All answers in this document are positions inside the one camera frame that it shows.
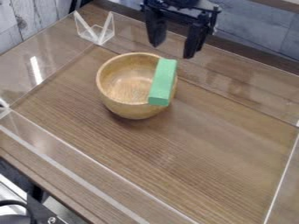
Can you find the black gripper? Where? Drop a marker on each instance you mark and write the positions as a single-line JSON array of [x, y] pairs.
[[186, 12]]

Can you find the green rectangular block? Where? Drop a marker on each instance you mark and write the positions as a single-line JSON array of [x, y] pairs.
[[160, 91]]

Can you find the wooden bowl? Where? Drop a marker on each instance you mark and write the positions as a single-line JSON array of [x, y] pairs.
[[124, 80]]

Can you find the clear acrylic tray walls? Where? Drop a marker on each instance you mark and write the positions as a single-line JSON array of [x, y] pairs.
[[215, 161]]

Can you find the clear acrylic corner bracket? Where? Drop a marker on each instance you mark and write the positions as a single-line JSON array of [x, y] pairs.
[[96, 34]]

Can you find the black metal table bracket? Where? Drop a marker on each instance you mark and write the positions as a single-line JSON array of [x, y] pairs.
[[43, 215]]

